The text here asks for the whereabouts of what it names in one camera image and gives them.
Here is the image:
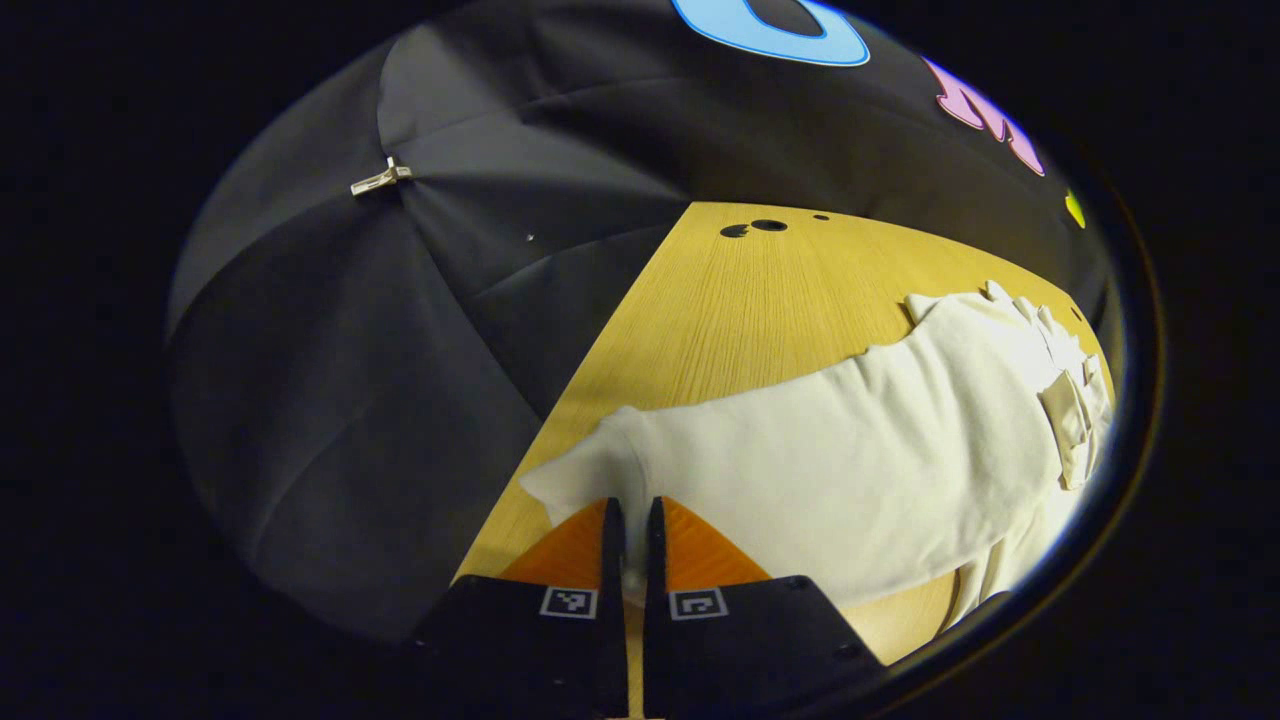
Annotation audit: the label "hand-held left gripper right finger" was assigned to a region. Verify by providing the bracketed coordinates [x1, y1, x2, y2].
[645, 495, 886, 720]

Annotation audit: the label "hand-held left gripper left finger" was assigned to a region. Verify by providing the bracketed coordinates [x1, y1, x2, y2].
[405, 497, 629, 720]

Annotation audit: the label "cream white sweatshirt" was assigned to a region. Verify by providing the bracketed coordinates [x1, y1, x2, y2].
[520, 280, 1113, 626]

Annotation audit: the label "black backdrop cloth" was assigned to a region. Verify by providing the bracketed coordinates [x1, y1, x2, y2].
[165, 0, 1116, 641]

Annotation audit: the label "silver metal clip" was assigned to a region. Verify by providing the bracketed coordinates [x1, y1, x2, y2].
[350, 157, 413, 197]

